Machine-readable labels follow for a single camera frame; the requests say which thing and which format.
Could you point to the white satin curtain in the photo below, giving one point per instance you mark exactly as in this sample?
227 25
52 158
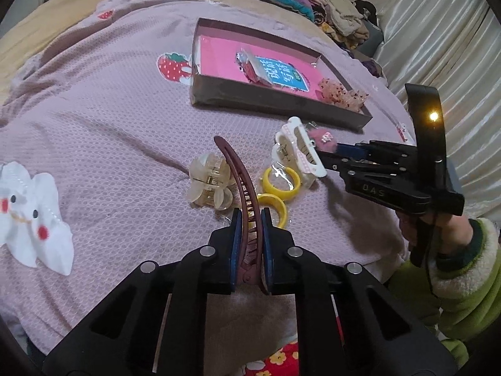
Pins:
450 47

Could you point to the brown cardboard box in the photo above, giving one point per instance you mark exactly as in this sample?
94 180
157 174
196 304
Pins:
242 98

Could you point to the pink blanket with appliques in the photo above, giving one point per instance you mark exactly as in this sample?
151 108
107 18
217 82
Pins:
117 125

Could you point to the pink pompom hair clip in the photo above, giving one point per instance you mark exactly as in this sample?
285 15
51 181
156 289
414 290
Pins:
325 143

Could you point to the white pink gingham hair clip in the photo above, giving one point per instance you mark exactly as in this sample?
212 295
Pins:
303 156

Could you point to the person's right hand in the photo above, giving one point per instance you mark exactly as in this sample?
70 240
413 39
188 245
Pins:
456 231

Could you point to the beige bed sheet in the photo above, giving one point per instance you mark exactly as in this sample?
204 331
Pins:
39 27

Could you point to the grey bag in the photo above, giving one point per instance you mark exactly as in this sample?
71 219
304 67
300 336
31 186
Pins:
372 41

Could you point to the yellow claw clip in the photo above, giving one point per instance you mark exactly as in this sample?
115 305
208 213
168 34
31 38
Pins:
274 199

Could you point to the clear beige hair claw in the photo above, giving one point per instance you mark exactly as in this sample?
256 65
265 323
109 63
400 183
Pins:
209 182

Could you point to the long maroon hair claw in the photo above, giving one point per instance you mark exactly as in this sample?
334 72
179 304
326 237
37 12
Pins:
242 180

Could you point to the pile of folded clothes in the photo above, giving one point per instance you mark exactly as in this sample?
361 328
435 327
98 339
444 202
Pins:
344 19

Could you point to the small packet of hair clips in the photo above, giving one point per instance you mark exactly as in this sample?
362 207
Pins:
254 68

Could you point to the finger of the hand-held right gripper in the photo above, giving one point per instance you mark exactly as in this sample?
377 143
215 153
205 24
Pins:
348 149
332 160

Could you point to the red floral cloth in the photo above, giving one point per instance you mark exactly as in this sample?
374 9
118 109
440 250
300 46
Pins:
280 360

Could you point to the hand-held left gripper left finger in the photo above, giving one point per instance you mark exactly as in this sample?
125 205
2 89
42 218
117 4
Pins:
236 243

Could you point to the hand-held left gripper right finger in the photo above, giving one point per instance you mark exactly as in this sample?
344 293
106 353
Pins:
267 243

